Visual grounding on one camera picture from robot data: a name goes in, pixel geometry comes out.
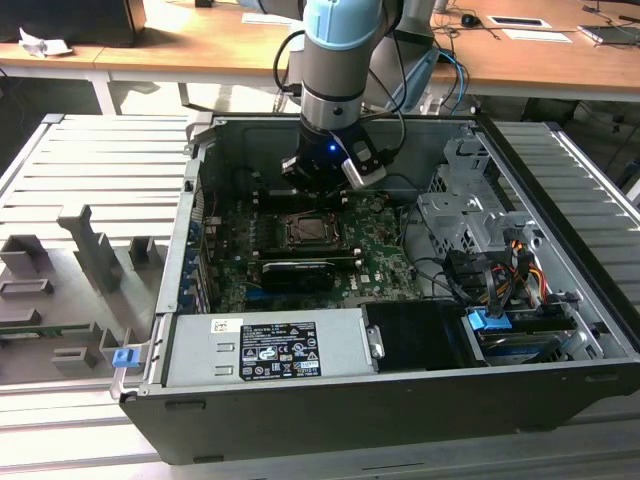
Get silver topped CPU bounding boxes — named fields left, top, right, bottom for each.
left=297, top=220, right=334, bottom=242

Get metal socket cover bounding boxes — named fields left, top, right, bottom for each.
left=285, top=214, right=345, bottom=249

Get black graphics card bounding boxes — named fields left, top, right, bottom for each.
left=259, top=258, right=336, bottom=296

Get green motherboard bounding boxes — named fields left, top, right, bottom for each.
left=197, top=189, right=426, bottom=314

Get pale blue teach pendant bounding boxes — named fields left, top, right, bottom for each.
left=388, top=48, right=441, bottom=115

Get grey plastic case latch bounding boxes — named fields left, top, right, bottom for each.
left=184, top=111, right=215, bottom=151

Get silver perforated drive cage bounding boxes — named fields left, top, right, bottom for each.
left=416, top=135, right=546, bottom=264

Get white paper sheet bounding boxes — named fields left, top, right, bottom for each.
left=501, top=28, right=575, bottom=44
left=241, top=11, right=304, bottom=25

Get wooden desk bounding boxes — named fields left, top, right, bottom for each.
left=93, top=0, right=640, bottom=119
left=0, top=41, right=120, bottom=117

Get grey power supply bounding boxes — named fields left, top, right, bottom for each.
left=160, top=307, right=387, bottom=390

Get hard disk in blue carrier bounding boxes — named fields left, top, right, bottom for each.
left=460, top=307, right=584, bottom=369

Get white framed desk grommet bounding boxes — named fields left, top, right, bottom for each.
left=487, top=14, right=552, bottom=29

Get black PC case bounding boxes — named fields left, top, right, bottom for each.
left=110, top=112, right=640, bottom=466

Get blue plastic case latch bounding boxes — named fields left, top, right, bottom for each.
left=112, top=348, right=140, bottom=371

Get black monitor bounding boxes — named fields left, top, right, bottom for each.
left=0, top=0, right=148, bottom=49

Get grey parts rack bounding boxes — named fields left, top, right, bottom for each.
left=0, top=203, right=170, bottom=387

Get crumpled white paper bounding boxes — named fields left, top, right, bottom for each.
left=18, top=27, right=75, bottom=59

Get grey laptop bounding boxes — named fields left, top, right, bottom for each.
left=577, top=23, right=640, bottom=47

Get green RAM stick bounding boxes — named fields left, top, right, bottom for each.
left=0, top=323, right=96, bottom=339

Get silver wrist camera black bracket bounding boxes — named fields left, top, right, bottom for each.
left=341, top=139, right=390, bottom=191

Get blue cable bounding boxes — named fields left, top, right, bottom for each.
left=438, top=48, right=470, bottom=109

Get black disk wire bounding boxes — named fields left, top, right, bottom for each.
left=482, top=264, right=506, bottom=321

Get yellow red power wires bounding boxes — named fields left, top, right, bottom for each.
left=480, top=238, right=549, bottom=321

